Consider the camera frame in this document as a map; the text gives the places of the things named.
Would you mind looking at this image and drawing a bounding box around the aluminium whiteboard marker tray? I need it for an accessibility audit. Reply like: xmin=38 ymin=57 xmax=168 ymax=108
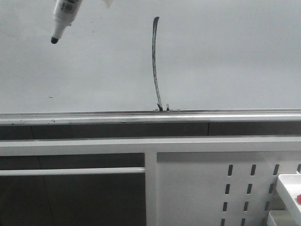
xmin=0 ymin=109 xmax=301 ymax=126

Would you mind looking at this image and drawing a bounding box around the white perforated metal panel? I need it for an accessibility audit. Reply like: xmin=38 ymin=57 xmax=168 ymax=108
xmin=157 ymin=151 xmax=301 ymax=226

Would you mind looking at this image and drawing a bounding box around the white plastic bin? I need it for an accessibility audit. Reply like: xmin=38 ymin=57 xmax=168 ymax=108
xmin=276 ymin=174 xmax=301 ymax=226

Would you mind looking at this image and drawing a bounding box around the white black-tipped whiteboard marker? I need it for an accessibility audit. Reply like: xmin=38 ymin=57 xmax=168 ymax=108
xmin=51 ymin=0 xmax=82 ymax=44

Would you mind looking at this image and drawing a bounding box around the small red object in bin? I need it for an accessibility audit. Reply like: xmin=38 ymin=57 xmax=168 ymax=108
xmin=296 ymin=194 xmax=301 ymax=205

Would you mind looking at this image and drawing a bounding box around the red round magnet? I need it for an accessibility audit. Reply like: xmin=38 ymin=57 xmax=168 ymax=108
xmin=103 ymin=0 xmax=113 ymax=8

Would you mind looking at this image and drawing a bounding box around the large white whiteboard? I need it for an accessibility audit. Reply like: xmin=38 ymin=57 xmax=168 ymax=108
xmin=0 ymin=0 xmax=301 ymax=113

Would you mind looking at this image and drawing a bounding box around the white metal shelf frame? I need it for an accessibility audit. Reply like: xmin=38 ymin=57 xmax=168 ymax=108
xmin=0 ymin=137 xmax=301 ymax=226

